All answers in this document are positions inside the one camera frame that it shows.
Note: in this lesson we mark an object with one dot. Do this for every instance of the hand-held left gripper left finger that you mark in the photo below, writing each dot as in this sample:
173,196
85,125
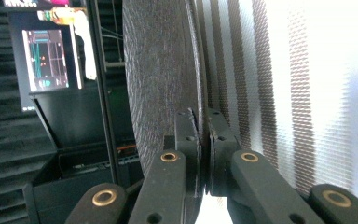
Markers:
171,180

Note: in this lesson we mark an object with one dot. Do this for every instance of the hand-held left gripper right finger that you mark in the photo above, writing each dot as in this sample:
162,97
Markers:
239,186

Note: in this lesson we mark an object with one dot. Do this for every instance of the dark round plate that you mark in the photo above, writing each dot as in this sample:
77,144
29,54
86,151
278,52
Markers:
161,68

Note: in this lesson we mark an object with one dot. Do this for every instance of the striped placemat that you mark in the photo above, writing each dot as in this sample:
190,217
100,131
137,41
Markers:
261,93

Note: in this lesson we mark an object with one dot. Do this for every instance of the black equipment case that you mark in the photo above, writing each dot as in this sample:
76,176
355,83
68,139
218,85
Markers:
71,140

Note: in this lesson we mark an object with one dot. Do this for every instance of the lit monitor screen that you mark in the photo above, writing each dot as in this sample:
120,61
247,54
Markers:
48,59

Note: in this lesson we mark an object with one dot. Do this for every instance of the black vertical post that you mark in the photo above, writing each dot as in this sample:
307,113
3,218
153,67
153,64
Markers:
104,93

